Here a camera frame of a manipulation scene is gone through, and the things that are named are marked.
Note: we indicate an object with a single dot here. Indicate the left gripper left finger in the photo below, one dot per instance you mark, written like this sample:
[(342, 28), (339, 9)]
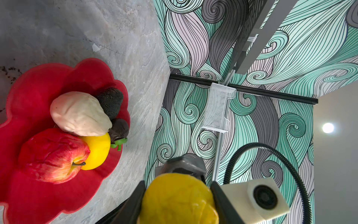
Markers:
[(127, 212)]

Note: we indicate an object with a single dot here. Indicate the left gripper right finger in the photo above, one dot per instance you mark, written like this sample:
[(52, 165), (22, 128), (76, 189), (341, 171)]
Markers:
[(226, 212)]

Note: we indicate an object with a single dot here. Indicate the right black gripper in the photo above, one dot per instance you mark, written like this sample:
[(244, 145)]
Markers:
[(192, 165)]

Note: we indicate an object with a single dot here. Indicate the yellow bell pepper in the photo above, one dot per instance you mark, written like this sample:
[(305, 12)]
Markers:
[(174, 198)]

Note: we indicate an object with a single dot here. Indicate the yellow lemon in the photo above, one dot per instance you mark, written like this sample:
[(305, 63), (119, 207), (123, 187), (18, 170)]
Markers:
[(99, 147)]

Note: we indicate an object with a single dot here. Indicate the dark mangosteen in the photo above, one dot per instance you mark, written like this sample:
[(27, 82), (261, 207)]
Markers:
[(118, 133)]

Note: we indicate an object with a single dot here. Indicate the red apple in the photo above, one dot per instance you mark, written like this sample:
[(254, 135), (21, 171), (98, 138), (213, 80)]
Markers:
[(53, 156)]

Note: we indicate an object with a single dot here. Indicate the dark avocado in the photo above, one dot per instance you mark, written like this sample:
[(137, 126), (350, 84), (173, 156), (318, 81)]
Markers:
[(110, 101)]

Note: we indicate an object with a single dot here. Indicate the pale cream pear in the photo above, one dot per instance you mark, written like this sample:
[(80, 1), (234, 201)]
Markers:
[(80, 113)]

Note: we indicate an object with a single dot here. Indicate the red flower-shaped fruit bowl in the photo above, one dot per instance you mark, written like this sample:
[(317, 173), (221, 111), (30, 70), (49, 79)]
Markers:
[(28, 201)]

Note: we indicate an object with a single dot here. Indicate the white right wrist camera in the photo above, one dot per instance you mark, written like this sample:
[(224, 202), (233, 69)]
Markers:
[(256, 200)]

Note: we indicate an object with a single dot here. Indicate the clear plastic wall holder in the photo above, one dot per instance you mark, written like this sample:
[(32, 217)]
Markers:
[(214, 117)]

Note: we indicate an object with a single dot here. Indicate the aluminium wall rail right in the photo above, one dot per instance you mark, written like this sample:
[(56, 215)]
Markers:
[(221, 136)]

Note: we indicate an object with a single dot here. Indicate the aluminium wall rail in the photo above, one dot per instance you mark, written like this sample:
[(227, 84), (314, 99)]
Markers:
[(221, 136), (274, 21)]

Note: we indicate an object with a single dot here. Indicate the aluminium wall rail back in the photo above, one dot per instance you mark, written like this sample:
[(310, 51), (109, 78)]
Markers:
[(274, 21)]

